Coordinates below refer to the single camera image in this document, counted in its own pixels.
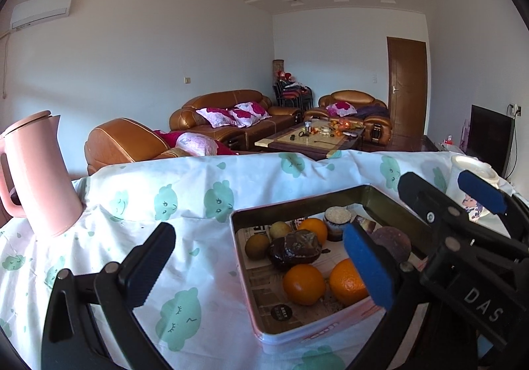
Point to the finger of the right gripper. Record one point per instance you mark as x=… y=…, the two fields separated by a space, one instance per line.
x=443 y=216
x=483 y=192

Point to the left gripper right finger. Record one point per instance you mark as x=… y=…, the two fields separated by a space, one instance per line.
x=399 y=291

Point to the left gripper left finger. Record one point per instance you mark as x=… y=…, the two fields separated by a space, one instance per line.
x=71 y=337

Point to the dark purple round fruit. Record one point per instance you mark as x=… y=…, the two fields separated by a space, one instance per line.
x=394 y=241

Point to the snack cake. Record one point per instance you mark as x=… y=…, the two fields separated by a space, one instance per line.
x=367 y=224

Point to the small jar with lid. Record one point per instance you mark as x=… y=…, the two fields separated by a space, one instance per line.
x=335 y=219

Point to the large orange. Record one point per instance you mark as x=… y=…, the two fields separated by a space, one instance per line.
x=304 y=284

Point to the wrinkled brown passion fruit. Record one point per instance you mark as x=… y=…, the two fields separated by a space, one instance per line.
x=298 y=247

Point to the small tan longan fruit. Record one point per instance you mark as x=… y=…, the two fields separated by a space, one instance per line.
x=257 y=246

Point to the white cartoon pig mug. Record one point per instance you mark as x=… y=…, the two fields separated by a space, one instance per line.
x=483 y=170

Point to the black television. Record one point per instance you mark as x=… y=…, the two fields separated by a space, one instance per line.
x=490 y=138

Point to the white green patterned tablecloth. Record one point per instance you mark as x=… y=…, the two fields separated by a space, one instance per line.
x=197 y=312

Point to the printed paper liner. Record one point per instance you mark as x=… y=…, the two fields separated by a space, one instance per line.
x=273 y=315

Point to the pink electric kettle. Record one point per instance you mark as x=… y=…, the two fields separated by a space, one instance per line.
x=41 y=181

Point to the brown leather armchair far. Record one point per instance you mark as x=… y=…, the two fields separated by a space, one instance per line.
x=359 y=108

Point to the brown leather armchair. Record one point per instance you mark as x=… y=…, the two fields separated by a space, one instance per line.
x=359 y=108
x=125 y=141

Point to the magenta pillow on armchair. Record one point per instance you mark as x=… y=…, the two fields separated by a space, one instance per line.
x=341 y=109

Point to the wooden coffee table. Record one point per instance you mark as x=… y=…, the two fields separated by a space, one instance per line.
x=317 y=139

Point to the brown wooden door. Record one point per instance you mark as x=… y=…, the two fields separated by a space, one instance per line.
x=408 y=85

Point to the brown leather armchair near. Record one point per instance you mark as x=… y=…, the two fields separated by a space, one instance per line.
x=125 y=141

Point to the stacked dark chairs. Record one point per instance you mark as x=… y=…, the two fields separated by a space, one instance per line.
x=292 y=95

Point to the pink floral pillow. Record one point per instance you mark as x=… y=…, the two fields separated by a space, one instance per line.
x=197 y=144

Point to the magenta white pillow right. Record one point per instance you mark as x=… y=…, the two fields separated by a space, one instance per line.
x=249 y=113

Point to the magenta white pillow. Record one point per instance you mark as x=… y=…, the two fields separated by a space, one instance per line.
x=249 y=113
x=217 y=117

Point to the brown leather long sofa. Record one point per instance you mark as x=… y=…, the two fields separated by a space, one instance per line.
x=186 y=118

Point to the magenta white pillow left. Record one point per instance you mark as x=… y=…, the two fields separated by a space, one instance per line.
x=217 y=117

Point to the white air conditioner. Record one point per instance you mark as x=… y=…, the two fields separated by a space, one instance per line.
x=33 y=12

